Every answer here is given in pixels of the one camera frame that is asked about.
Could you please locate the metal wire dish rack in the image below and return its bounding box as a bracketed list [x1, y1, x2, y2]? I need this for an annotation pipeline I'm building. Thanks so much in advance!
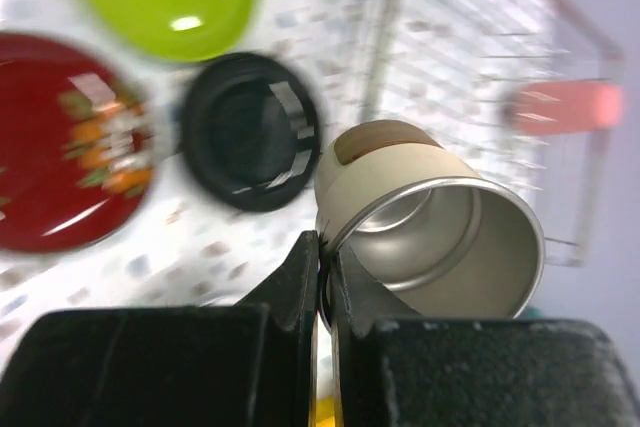
[345, 0, 623, 267]

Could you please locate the pink plastic cup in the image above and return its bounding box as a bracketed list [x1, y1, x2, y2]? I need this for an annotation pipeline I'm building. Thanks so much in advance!
[502, 80, 623, 137]

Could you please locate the steel cup beige sleeve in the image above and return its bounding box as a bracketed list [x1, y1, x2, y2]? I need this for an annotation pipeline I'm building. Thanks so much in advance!
[314, 120, 545, 318]

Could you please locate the yellow plastic bin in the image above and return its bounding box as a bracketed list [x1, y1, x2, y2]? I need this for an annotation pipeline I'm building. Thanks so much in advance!
[309, 309, 346, 427]

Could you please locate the teal green cloth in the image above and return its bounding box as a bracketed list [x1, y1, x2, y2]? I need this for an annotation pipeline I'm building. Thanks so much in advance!
[519, 306, 544, 320]

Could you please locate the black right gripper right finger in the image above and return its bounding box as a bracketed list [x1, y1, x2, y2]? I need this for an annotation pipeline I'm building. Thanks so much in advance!
[327, 249, 639, 426]

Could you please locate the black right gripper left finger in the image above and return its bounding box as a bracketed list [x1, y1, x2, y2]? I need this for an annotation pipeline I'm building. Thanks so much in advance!
[1, 231, 319, 427]

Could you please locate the red floral plate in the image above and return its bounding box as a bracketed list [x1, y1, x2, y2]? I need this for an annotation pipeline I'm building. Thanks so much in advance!
[1, 32, 155, 254]

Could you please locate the black plate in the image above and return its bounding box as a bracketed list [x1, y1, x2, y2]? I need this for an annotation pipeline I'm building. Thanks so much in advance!
[179, 52, 322, 213]

